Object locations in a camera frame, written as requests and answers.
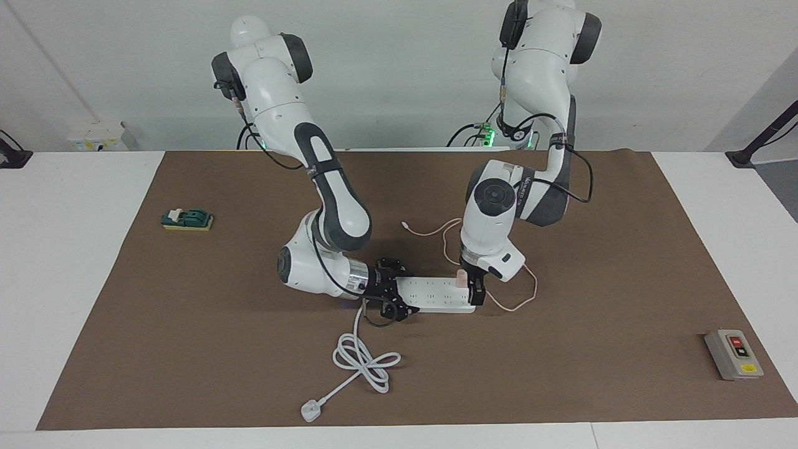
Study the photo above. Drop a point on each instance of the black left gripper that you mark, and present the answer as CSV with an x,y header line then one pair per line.
x,y
474,269

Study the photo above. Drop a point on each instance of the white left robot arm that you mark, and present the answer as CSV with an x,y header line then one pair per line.
x,y
492,224

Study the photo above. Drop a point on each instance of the white power strip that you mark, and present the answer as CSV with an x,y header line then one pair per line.
x,y
436,296

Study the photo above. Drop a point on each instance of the grey on-off switch box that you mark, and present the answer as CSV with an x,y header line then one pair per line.
x,y
735,355

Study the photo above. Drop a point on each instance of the white wall socket box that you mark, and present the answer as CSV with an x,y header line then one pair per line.
x,y
93,140

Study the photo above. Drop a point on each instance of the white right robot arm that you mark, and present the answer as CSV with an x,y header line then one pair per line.
x,y
280,100

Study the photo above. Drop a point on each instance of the green knife switch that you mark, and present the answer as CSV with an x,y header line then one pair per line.
x,y
193,218

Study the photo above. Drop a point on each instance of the pink charger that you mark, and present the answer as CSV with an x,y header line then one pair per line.
x,y
460,279

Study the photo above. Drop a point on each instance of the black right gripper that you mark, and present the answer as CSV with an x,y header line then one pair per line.
x,y
381,284

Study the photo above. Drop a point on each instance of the black clamp mount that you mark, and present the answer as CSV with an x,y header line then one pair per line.
x,y
12,159

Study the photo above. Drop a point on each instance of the brown table mat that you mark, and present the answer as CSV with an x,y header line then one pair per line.
x,y
249,349

